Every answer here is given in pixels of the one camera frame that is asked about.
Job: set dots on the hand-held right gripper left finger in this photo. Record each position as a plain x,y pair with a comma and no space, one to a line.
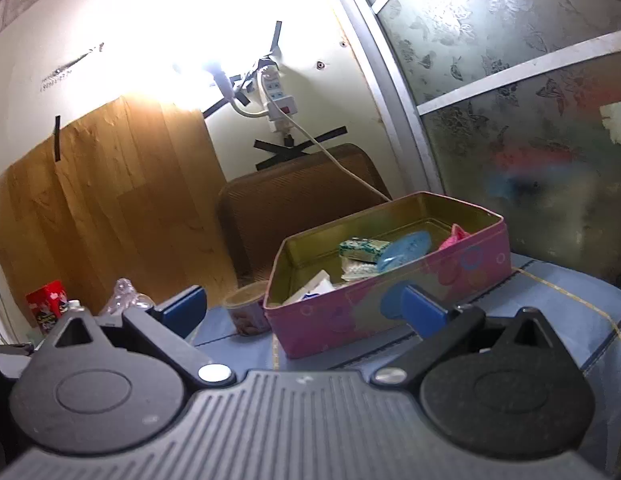
183,307

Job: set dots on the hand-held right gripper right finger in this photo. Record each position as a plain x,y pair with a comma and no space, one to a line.
420,310

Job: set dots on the pink tin box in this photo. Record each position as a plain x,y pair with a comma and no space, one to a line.
390,290

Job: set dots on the blue transparent pouch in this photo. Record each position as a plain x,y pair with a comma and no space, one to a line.
405,250

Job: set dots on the white green patterned packet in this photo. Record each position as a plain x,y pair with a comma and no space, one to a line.
360,270

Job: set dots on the pink soft pouch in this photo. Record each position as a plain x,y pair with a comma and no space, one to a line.
453,237

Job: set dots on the green pocket tissue packet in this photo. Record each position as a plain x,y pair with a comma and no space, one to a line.
363,249

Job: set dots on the white blue soap packet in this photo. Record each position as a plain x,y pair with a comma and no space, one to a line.
313,287

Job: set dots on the red cereal box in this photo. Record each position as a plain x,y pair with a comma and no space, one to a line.
45,302

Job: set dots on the clear crumpled plastic bag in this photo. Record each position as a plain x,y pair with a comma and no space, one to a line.
123,295

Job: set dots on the round printed paper cup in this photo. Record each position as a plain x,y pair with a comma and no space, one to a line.
245,310

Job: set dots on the wood grain panel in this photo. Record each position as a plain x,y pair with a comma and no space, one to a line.
115,200

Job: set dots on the blue quilted bedsheet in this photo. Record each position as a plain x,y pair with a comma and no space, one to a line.
565,320

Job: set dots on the brown wicker chair back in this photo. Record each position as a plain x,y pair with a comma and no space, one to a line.
290,195

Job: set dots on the white clip lamp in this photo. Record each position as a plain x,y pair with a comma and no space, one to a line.
223,85

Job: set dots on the white power strip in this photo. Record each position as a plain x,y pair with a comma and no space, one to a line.
278,95

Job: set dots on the frosted patterned sliding door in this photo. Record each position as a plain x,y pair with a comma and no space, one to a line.
515,85

